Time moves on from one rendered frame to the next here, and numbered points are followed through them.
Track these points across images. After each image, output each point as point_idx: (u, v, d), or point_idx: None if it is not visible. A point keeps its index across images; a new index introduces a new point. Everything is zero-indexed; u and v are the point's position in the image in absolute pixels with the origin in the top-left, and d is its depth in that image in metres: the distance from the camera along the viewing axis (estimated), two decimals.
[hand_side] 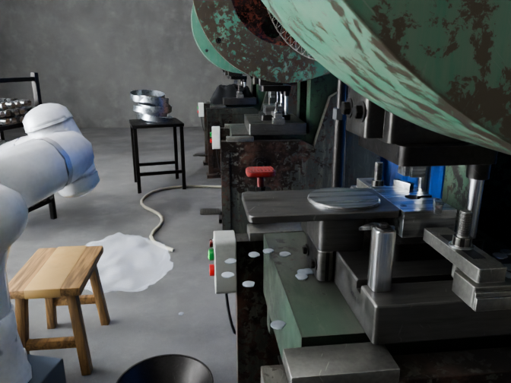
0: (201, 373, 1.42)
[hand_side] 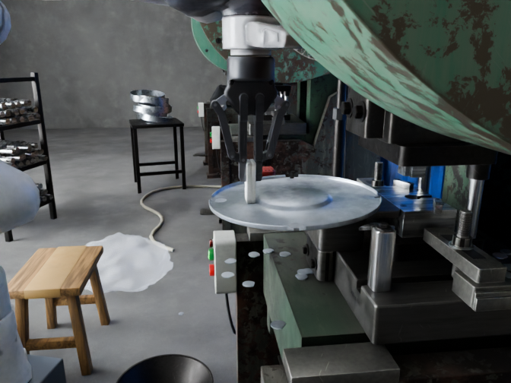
0: (201, 373, 1.42)
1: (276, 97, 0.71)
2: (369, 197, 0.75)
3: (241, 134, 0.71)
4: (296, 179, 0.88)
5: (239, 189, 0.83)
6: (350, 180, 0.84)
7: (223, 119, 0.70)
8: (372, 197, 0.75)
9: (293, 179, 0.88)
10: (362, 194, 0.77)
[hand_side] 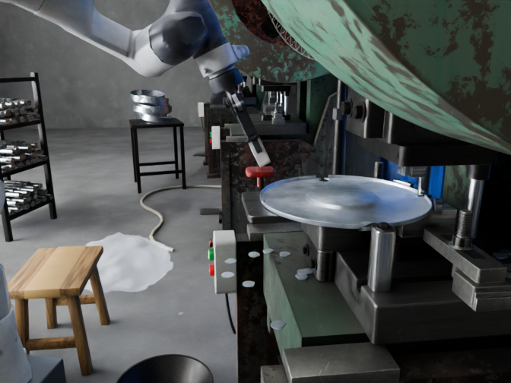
0: (201, 373, 1.42)
1: None
2: None
3: None
4: (271, 199, 0.77)
5: (321, 219, 0.67)
6: (279, 181, 0.87)
7: (247, 111, 0.99)
8: None
9: (272, 200, 0.76)
10: (315, 181, 0.88)
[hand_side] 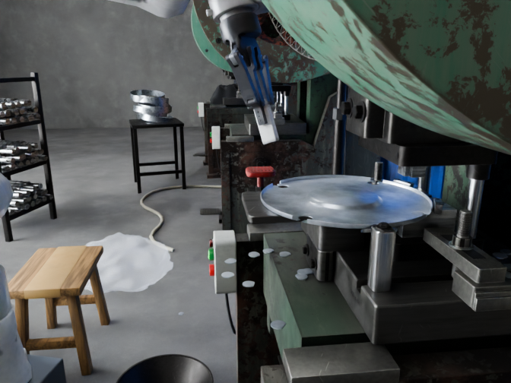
0: (201, 373, 1.42)
1: None
2: None
3: (256, 80, 0.82)
4: (414, 213, 0.69)
5: (400, 191, 0.81)
6: (367, 225, 0.63)
7: (245, 67, 0.79)
8: None
9: (414, 213, 0.70)
10: (318, 219, 0.67)
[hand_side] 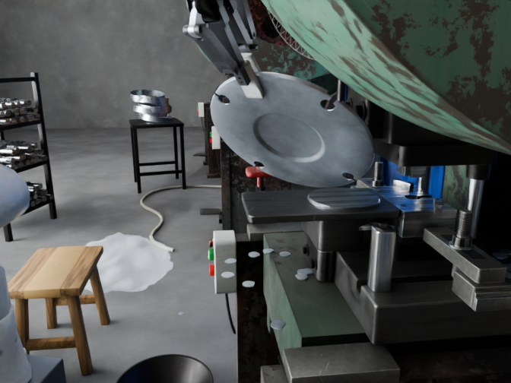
0: (201, 373, 1.42)
1: (193, 14, 0.54)
2: None
3: None
4: None
5: (292, 175, 0.85)
6: (372, 139, 0.68)
7: None
8: None
9: None
10: (335, 113, 0.65)
